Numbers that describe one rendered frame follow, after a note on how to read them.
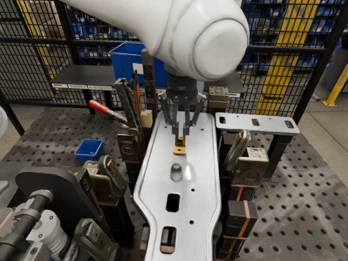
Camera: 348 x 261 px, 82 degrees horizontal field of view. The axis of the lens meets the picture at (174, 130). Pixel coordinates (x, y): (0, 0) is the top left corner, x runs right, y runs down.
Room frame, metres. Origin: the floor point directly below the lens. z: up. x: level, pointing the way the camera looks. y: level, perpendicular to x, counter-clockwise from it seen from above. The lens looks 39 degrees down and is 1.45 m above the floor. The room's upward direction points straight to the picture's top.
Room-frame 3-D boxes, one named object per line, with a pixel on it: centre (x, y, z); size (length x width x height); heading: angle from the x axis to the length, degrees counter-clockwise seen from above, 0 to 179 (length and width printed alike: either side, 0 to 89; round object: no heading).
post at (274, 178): (0.58, -0.42, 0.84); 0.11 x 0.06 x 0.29; 84
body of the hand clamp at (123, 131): (0.49, 0.14, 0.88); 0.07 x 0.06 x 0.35; 84
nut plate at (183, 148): (0.47, -0.02, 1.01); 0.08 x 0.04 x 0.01; 174
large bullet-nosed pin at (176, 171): (0.35, -0.01, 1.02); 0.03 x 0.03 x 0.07
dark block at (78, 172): (0.26, 0.22, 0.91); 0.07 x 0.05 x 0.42; 84
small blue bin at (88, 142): (0.69, 0.40, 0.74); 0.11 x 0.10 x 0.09; 174
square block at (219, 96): (0.73, -0.18, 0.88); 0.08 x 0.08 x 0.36; 84
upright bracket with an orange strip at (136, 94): (0.59, 0.12, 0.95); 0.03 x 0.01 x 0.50; 174
